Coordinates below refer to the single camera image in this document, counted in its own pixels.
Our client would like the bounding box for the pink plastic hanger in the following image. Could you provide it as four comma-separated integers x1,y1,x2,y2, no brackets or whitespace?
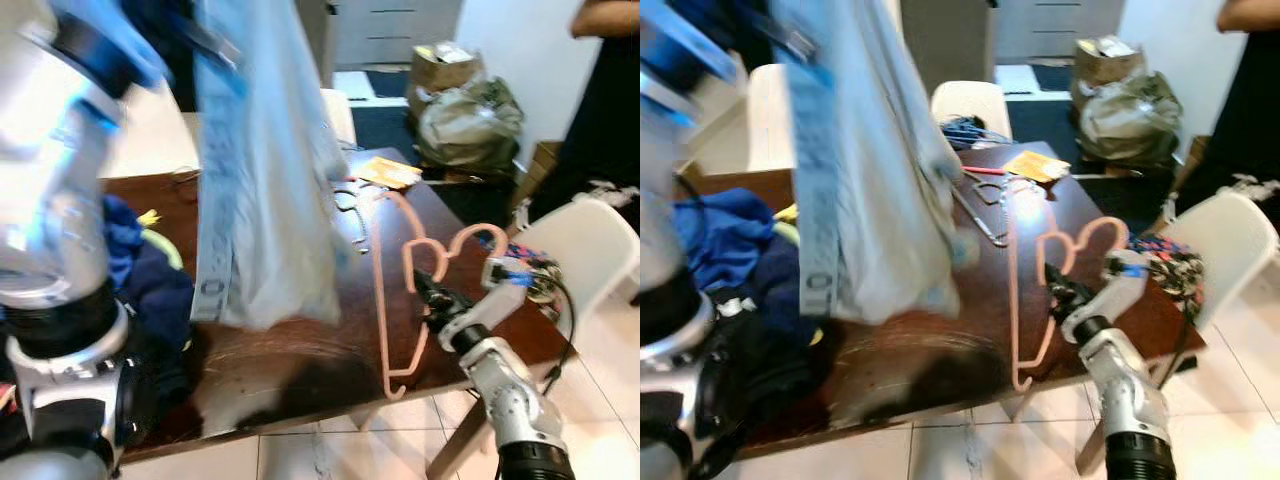
370,188,513,401
1008,185,1131,393

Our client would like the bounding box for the light blue printed garment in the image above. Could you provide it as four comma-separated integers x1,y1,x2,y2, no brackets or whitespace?
190,0,353,333
770,0,976,326

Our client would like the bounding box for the blue plastic hanger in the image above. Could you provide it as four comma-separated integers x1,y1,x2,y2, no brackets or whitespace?
940,115,1011,149

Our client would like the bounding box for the black patterned garment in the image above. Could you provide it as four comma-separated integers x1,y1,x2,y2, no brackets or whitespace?
478,232,563,306
1125,232,1206,321

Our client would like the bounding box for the yellow paper packet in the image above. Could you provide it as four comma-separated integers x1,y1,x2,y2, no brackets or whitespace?
1003,150,1071,184
350,157,424,191

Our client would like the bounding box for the dark brown wooden table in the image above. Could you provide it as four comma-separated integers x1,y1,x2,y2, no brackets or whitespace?
100,148,571,480
680,140,1206,476

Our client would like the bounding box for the grey plastic garbage bag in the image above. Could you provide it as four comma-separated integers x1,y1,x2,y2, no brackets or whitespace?
415,75,526,179
1078,70,1181,169

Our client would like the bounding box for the black rug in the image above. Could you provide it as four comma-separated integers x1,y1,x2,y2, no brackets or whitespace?
1005,95,1081,151
350,100,546,226

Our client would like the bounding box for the person in black clothes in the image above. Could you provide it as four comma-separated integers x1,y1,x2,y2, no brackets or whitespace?
1165,0,1280,216
525,0,641,226

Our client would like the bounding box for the grey drawer cabinet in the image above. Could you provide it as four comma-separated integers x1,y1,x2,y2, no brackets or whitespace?
330,0,463,66
995,0,1126,59

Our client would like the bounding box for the navy blue garment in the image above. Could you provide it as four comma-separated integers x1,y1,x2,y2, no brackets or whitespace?
745,258,833,346
120,240,196,353

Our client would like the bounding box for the grey door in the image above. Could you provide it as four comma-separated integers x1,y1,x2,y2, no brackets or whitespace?
300,0,333,86
900,0,996,96

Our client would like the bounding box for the bright blue garment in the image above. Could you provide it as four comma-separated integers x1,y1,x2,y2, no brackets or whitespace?
675,188,801,293
100,195,146,291

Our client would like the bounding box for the black hoodie with white print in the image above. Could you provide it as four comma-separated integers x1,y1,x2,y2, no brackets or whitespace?
125,330,196,441
700,290,841,471

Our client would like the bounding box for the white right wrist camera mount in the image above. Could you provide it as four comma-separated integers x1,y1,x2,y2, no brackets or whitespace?
1060,250,1149,341
438,258,533,349

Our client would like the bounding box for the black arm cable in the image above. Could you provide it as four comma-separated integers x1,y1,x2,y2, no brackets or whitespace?
1150,290,1201,386
545,280,578,393

